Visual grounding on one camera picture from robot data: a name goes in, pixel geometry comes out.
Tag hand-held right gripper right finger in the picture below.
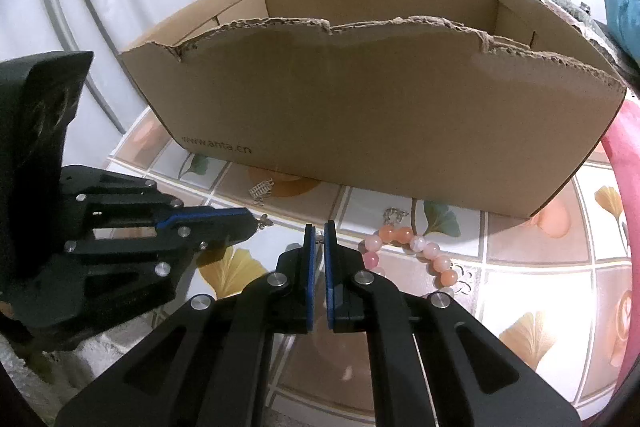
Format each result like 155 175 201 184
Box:
324 221 581 427

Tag blue cartoon pillow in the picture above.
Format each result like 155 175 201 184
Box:
602 0 640 58

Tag pink bed sheet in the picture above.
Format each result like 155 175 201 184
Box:
602 99 640 368

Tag brown cardboard box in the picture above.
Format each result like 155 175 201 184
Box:
119 0 628 220

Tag silver rectangular earring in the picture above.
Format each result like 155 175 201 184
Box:
249 179 275 208

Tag ginkgo print tablecloth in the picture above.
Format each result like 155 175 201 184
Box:
107 107 640 423

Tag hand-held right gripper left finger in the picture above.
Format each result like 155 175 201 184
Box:
55 224 317 427

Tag pink orange bead bracelet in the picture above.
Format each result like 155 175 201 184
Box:
361 227 477 303

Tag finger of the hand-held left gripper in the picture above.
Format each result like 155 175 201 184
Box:
60 164 261 241
30 231 228 329

